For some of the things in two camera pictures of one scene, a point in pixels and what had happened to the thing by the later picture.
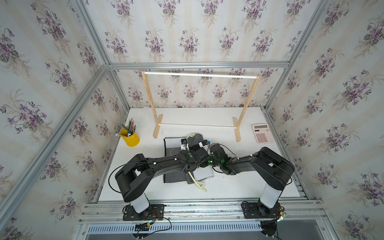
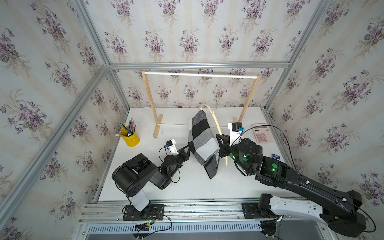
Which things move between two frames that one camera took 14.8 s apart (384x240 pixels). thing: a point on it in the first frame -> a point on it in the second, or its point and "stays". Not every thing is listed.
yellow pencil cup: [133, 140] stays
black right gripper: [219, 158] -> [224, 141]
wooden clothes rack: [157, 117] stays
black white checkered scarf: [173, 144] -> [203, 142]
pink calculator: [262, 133] stays
